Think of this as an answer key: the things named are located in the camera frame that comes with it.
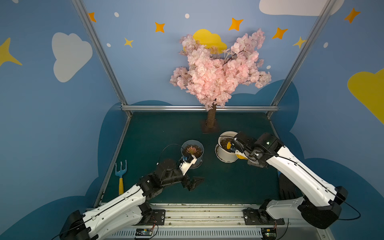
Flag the white saucer under white pot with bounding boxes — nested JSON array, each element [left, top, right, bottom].
[[215, 144, 238, 164]]

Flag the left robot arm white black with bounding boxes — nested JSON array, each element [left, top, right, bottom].
[[58, 156, 204, 240]]

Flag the right aluminium frame post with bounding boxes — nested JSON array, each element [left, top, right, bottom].
[[267, 0, 337, 120]]

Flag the pink succulent in blue pot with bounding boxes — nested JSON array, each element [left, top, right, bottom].
[[184, 145, 203, 158]]

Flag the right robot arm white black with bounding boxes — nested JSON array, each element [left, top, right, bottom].
[[232, 132, 348, 230]]

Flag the blue-grey faceted plant pot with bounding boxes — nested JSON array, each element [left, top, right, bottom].
[[181, 140, 204, 169]]

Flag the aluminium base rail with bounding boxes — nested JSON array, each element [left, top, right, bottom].
[[106, 204, 334, 240]]

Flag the yellow plastic watering can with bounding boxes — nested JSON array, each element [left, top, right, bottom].
[[226, 142, 248, 160]]

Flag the artificial pink blossom tree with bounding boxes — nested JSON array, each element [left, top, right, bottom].
[[170, 30, 272, 133]]

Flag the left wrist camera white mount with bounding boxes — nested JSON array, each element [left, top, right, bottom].
[[179, 155, 197, 176]]

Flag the aluminium frame post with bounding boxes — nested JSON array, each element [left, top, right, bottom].
[[267, 0, 337, 120], [72, 0, 132, 119]]

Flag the blue yellow garden hand rake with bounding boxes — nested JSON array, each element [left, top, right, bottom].
[[115, 160, 128, 195]]

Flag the aluminium frame back bar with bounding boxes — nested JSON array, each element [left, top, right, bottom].
[[121, 105, 279, 112]]

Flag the white round plant pot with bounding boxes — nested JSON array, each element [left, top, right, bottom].
[[216, 131, 238, 164]]

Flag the left aluminium frame post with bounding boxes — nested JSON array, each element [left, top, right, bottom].
[[72, 0, 132, 119]]

